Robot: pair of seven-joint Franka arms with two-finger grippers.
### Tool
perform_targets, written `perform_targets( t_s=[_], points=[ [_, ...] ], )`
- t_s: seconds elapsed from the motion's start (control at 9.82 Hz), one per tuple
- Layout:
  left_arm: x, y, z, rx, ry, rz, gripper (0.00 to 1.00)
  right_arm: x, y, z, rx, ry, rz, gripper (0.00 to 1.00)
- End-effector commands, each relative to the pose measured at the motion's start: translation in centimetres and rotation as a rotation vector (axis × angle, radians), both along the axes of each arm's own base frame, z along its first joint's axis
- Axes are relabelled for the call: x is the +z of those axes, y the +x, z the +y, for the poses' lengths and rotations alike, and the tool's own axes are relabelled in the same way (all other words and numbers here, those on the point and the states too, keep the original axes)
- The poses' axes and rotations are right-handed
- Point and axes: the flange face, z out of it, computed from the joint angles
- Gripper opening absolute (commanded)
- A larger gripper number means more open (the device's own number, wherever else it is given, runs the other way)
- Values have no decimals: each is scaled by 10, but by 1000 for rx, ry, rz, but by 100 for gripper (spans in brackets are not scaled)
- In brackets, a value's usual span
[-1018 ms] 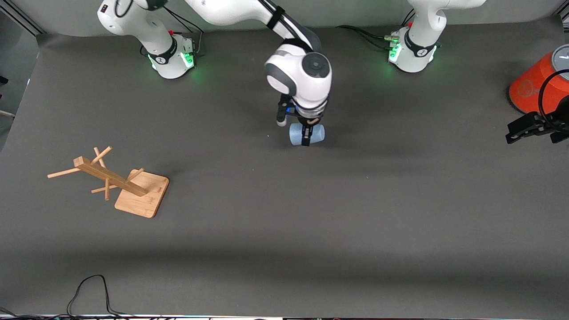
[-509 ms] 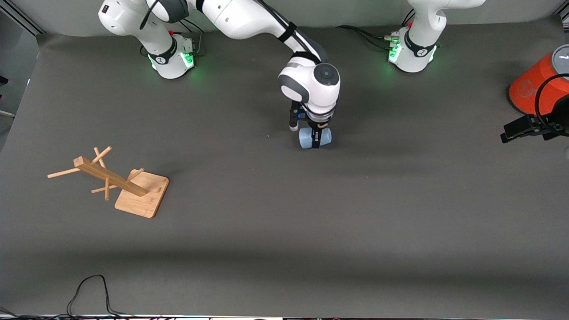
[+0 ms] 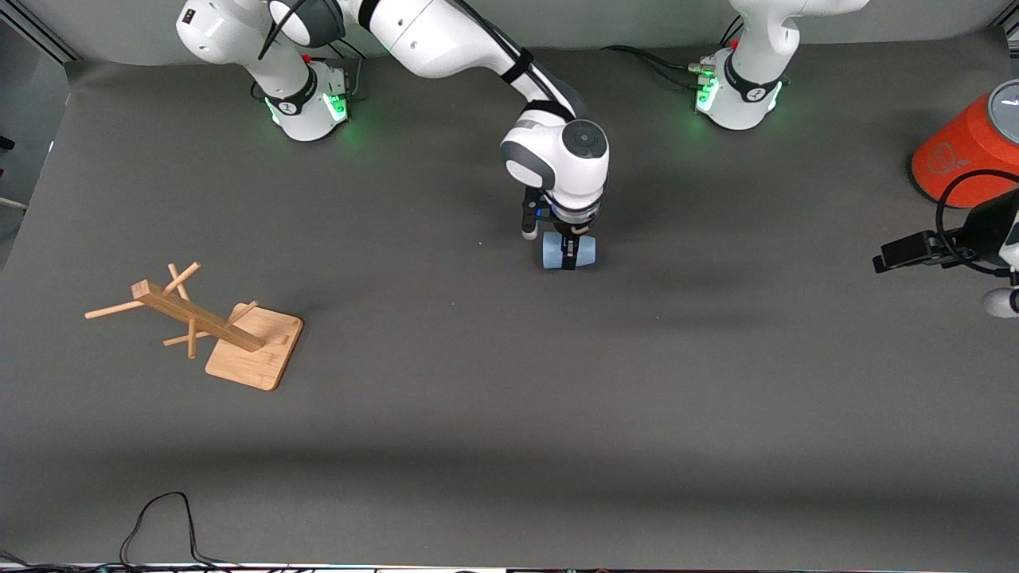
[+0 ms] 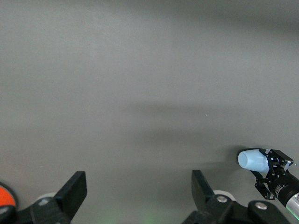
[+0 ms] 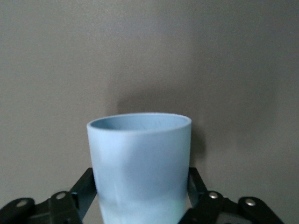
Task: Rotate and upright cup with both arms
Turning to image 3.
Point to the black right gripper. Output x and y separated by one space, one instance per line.
567 231

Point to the orange cylindrical can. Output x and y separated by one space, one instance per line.
967 159

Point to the dark grey table mat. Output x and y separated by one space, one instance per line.
509 382

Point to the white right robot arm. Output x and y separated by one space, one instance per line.
446 40

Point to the light blue cup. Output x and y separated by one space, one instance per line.
586 251

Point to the wooden mug tree stand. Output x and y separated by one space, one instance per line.
255 358

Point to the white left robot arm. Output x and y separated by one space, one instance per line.
748 79

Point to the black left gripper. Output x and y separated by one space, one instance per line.
989 228

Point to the aluminium frame rail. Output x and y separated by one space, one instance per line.
48 44
1013 32

